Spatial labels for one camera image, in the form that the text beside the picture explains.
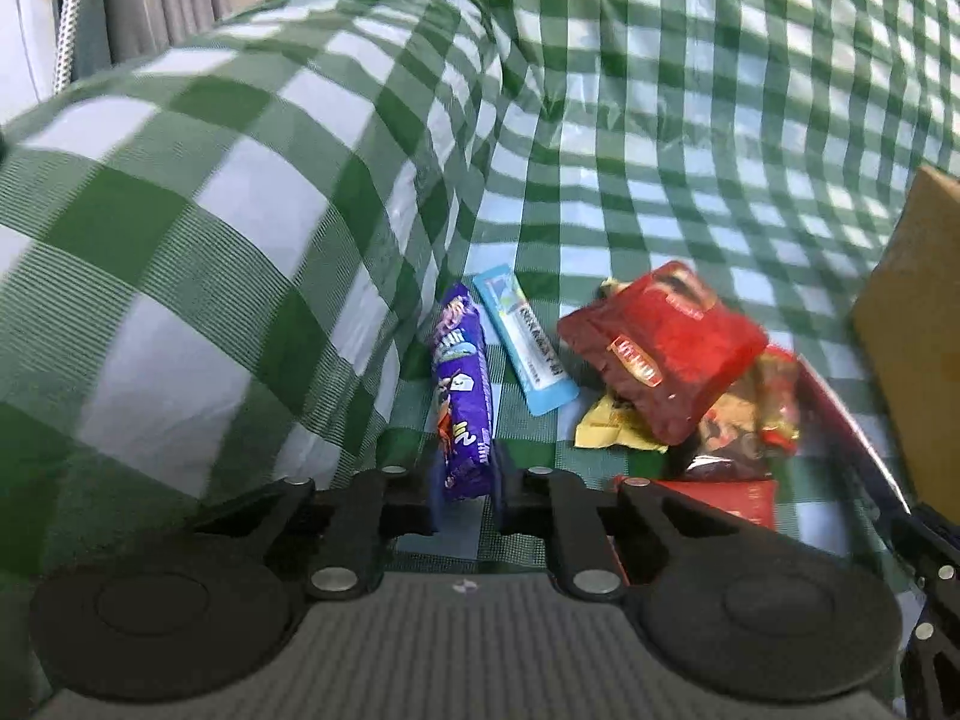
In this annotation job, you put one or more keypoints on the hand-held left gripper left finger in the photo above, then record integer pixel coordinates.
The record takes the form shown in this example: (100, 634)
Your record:
(412, 499)

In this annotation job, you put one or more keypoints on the red flat snack packet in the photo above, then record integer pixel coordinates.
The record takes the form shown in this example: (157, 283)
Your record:
(727, 502)

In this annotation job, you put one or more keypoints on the light blue snack bar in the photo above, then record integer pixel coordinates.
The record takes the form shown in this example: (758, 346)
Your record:
(525, 337)

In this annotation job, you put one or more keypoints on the green checked cloth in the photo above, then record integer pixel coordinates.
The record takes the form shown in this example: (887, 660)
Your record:
(225, 240)

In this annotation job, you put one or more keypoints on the cardboard box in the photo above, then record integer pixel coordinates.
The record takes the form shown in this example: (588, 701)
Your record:
(922, 315)

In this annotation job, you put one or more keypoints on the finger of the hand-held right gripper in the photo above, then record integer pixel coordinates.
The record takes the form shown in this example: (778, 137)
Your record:
(930, 540)

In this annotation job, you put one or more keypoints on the purple snack packet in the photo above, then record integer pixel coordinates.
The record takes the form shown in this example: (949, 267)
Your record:
(461, 405)

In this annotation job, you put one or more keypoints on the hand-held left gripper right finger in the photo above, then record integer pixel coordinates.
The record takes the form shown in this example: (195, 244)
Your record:
(516, 499)

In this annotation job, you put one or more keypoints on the red snack bag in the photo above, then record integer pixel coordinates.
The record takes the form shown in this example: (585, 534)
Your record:
(667, 345)

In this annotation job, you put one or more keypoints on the white speckled pole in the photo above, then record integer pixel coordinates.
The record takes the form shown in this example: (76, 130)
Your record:
(69, 7)

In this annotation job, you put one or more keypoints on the yellow cartoon snack packet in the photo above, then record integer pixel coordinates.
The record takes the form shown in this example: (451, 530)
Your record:
(611, 427)

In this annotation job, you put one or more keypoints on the dark brown snack packet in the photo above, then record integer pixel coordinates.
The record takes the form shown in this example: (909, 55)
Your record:
(739, 427)

